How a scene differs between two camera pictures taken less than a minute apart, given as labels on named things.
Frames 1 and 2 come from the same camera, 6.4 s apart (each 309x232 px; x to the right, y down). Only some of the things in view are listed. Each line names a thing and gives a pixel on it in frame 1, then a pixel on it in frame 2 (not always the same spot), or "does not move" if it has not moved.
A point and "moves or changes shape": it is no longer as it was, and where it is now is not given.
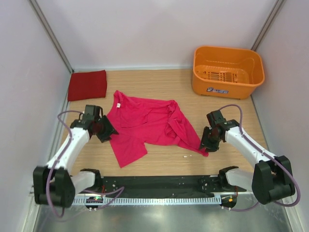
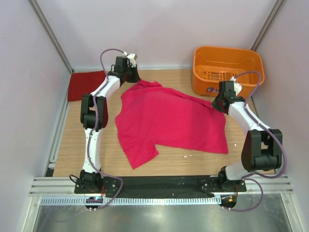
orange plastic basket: (227, 72) does not move
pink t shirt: (140, 122) moves or changes shape
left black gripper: (105, 136) → (136, 78)
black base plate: (165, 185) does not move
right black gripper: (211, 148) → (215, 106)
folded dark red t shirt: (87, 85) does not move
